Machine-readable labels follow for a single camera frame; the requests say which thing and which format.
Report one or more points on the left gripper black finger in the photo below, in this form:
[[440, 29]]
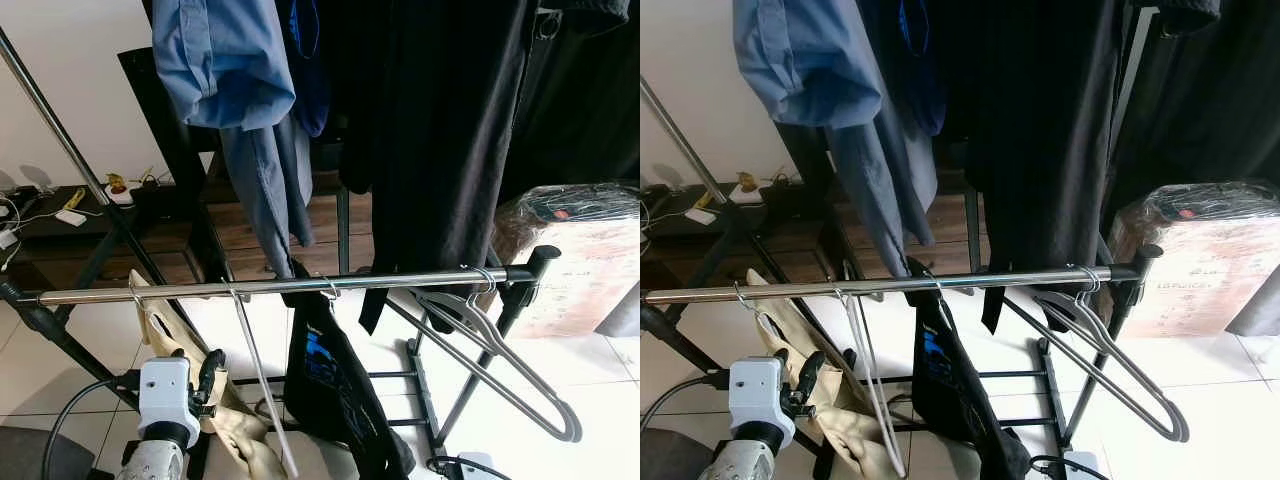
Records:
[[811, 372], [213, 370]]

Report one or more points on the light grey plastic hanger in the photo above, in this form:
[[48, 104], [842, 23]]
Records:
[[262, 380], [872, 375]]

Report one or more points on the hanger with metal hook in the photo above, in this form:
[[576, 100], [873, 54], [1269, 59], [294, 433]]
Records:
[[938, 288], [133, 290], [335, 290], [740, 293]]

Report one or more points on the dark grey plastic hanger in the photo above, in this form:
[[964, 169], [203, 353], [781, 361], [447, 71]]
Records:
[[500, 354], [575, 420], [1180, 420], [1110, 351]]

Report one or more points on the beige garment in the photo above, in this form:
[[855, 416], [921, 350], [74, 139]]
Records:
[[170, 325], [780, 320]]

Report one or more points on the black t-shirt blue print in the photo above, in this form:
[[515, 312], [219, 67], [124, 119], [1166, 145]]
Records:
[[340, 400], [965, 400]]

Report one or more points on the grey fabric ottoman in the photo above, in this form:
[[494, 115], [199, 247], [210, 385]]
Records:
[[660, 460], [30, 455]]

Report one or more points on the dark wooden sideboard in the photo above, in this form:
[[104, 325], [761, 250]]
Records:
[[665, 250], [75, 260]]

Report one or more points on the gold figurine white base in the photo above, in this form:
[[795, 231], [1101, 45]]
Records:
[[120, 195], [748, 193]]

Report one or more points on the black leaning board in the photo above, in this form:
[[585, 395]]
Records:
[[810, 180], [170, 120]]

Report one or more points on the white power strip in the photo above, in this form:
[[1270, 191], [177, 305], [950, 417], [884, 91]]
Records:
[[70, 217], [700, 215]]

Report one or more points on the small yellow object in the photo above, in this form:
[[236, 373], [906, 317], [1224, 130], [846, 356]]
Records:
[[704, 198], [75, 198]]

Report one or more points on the plastic wrapped cardboard box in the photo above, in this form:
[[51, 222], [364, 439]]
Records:
[[1210, 280], [590, 270]]

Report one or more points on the white plug adapter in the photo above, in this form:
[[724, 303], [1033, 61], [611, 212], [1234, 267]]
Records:
[[6, 239]]

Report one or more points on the slanted chrome pole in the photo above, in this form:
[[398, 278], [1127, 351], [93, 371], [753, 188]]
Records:
[[57, 125], [680, 140]]

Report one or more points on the navy garment blue trim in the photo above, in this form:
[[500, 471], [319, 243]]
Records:
[[920, 100], [312, 100]]

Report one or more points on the blue shirt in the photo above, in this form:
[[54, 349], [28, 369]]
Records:
[[220, 60], [810, 60]]

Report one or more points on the long black garment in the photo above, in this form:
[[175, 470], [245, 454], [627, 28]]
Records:
[[1040, 150], [440, 150]]

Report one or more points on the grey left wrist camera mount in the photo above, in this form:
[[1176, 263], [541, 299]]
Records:
[[165, 390], [755, 390]]

